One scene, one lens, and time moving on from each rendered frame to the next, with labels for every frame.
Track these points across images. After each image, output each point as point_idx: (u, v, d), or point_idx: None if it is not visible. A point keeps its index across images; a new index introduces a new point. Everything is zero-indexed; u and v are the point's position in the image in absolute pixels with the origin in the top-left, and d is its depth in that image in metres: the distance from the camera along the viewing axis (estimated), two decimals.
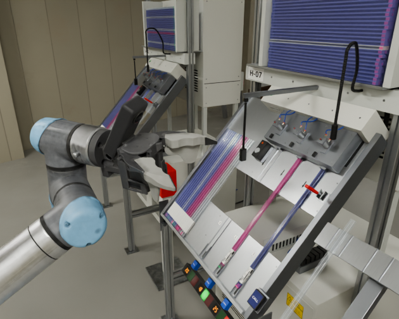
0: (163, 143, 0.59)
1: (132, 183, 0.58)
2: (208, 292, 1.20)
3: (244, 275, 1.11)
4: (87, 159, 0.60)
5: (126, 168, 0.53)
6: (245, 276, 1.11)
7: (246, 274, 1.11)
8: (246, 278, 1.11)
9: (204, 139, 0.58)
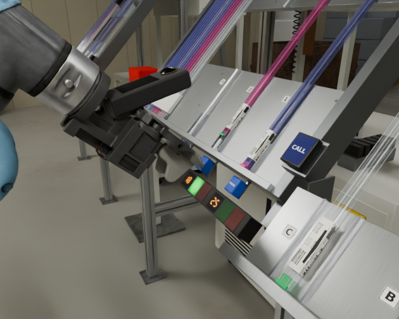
0: None
1: (125, 158, 0.43)
2: (201, 180, 0.67)
3: (259, 144, 0.58)
4: (82, 99, 0.38)
5: (177, 146, 0.45)
6: (260, 146, 0.57)
7: (261, 142, 0.58)
8: (262, 149, 0.58)
9: None
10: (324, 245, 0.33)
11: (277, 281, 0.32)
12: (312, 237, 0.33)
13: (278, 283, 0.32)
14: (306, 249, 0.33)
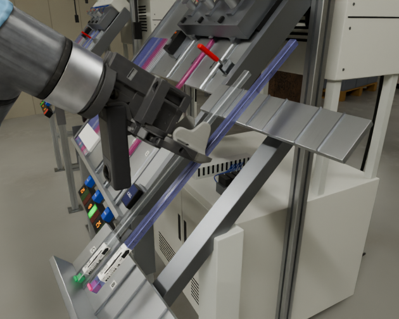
0: None
1: None
2: (95, 207, 0.95)
3: (111, 262, 0.50)
4: None
5: None
6: (111, 265, 0.49)
7: (113, 260, 0.50)
8: (113, 268, 0.50)
9: None
10: (101, 257, 0.61)
11: (74, 277, 0.60)
12: (95, 254, 0.61)
13: (74, 278, 0.60)
14: (91, 260, 0.60)
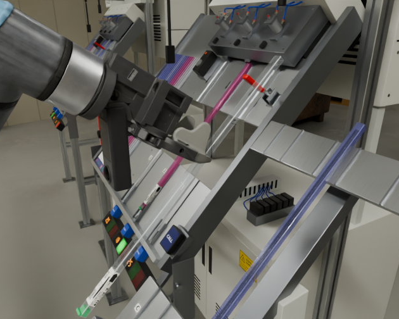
0: None
1: None
2: (125, 242, 0.89)
3: None
4: None
5: None
6: None
7: None
8: None
9: None
10: (109, 286, 0.50)
11: (76, 310, 0.50)
12: (102, 281, 0.50)
13: (76, 311, 0.50)
14: (97, 289, 0.50)
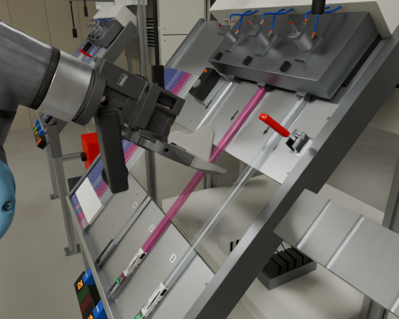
0: (164, 143, 0.45)
1: None
2: None
3: None
4: None
5: None
6: None
7: None
8: None
9: (209, 170, 0.47)
10: (160, 299, 0.58)
11: None
12: (154, 294, 0.58)
13: None
14: (150, 301, 0.58)
